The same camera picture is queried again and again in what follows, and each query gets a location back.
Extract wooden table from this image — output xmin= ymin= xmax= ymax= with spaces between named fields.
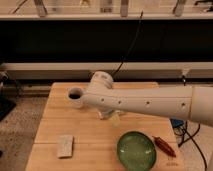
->
xmin=26 ymin=83 xmax=184 ymax=171

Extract green ceramic bowl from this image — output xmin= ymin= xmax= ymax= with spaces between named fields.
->
xmin=117 ymin=131 xmax=157 ymax=171

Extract blue cable connector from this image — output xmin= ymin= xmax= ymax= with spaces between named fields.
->
xmin=171 ymin=119 xmax=184 ymax=128

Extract white rectangular sponge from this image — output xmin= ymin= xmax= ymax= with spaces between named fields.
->
xmin=57 ymin=135 xmax=74 ymax=158

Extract black floor cables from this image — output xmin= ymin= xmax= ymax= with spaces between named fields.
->
xmin=173 ymin=120 xmax=208 ymax=171

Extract black hanging cable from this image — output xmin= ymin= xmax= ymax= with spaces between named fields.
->
xmin=109 ymin=10 xmax=145 ymax=78

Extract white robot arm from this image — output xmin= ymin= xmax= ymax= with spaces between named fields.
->
xmin=83 ymin=71 xmax=213 ymax=127

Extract red chili pepper toy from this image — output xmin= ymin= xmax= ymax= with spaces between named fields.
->
xmin=154 ymin=137 xmax=176 ymax=157

